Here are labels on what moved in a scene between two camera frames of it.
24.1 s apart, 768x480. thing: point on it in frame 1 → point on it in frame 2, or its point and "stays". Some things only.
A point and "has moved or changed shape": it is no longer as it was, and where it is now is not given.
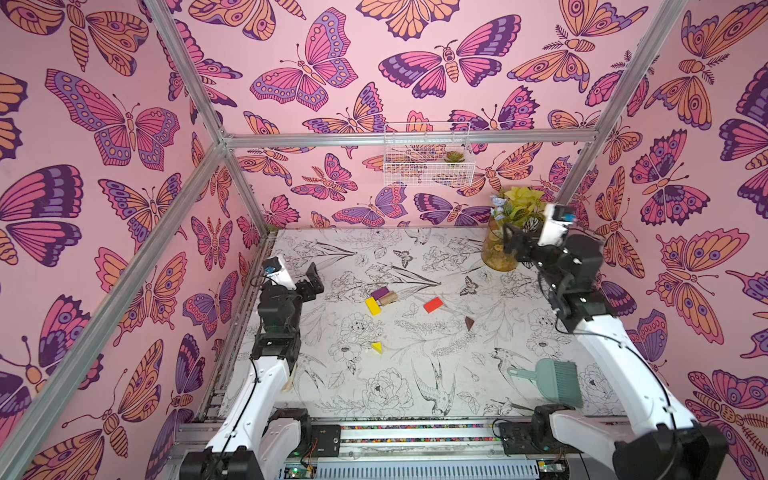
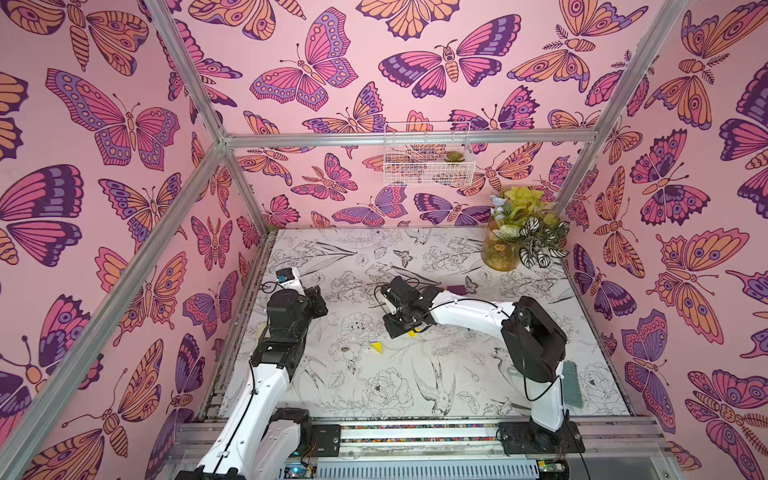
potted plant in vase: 519,207 stays
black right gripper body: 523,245 → 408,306
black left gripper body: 305,294 → 314,308
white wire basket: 423,154 stays
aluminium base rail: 471,448 stays
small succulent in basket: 454,157 stays
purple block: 377,294 has moved or changed shape
